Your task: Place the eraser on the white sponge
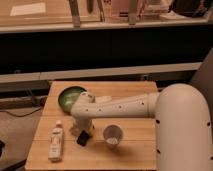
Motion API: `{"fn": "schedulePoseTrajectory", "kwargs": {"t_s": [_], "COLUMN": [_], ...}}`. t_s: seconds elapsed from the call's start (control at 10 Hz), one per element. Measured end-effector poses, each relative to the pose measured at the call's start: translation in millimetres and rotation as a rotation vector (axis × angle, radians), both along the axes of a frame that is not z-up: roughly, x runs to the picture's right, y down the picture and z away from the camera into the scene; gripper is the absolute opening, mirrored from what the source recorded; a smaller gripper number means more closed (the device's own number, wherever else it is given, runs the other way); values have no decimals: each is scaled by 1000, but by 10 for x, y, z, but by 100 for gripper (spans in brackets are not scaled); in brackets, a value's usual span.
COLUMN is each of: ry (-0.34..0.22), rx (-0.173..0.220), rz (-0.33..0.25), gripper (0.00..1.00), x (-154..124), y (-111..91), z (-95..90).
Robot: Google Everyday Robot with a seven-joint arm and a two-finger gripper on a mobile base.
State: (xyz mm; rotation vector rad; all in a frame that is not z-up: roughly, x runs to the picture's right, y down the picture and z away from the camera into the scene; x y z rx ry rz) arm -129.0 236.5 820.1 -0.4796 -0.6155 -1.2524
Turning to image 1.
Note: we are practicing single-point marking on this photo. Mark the black eraser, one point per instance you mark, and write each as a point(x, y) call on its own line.
point(83, 138)

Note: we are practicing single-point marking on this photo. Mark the white bottle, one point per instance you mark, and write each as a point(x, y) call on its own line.
point(56, 143)

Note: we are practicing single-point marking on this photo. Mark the white paper cup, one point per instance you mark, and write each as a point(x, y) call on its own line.
point(112, 135)

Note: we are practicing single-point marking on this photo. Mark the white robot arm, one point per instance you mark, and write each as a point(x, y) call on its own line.
point(182, 122)

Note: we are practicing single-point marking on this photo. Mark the wooden shelf rail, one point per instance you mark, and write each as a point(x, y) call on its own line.
point(53, 75)

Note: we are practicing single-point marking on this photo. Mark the green bowl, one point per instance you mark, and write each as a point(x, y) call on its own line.
point(68, 96)

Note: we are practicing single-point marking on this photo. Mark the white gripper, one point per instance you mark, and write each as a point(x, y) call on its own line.
point(82, 125)

